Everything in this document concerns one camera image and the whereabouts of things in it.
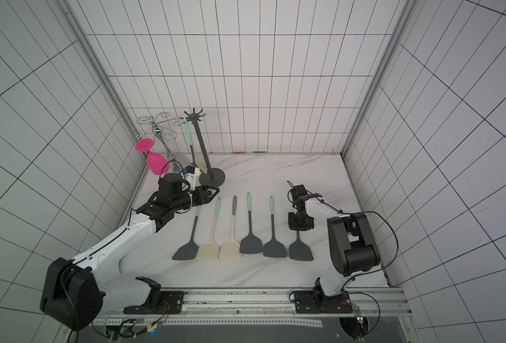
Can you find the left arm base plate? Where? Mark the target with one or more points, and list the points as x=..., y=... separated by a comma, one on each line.
x=160, y=302

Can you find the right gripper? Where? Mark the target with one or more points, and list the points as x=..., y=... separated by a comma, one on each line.
x=300, y=219

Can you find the pink plastic wine glass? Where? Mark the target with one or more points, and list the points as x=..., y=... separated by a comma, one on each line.
x=158, y=164

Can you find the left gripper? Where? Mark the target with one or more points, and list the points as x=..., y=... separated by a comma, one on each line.
x=204, y=194

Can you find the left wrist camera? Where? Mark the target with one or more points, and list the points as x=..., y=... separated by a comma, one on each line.
x=192, y=176

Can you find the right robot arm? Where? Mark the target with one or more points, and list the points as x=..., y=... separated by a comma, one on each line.
x=353, y=250

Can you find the beige spatula grey handle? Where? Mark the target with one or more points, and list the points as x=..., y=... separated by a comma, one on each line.
x=230, y=250

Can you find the grey utensil green handle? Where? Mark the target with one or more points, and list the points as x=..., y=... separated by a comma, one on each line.
x=250, y=244

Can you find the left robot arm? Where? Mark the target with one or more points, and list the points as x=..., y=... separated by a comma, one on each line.
x=77, y=290

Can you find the beige spoon green handle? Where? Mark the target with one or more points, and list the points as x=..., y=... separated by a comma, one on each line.
x=197, y=159

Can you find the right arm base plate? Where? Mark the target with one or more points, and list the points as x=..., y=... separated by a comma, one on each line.
x=315, y=302

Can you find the beige spatula green handle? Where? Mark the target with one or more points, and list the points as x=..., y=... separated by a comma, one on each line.
x=210, y=250

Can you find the chrome glass holder stand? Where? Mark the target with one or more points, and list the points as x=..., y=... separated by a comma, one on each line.
x=161, y=128

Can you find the grey utensil rack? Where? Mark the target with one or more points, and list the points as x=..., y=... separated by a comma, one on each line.
x=213, y=177

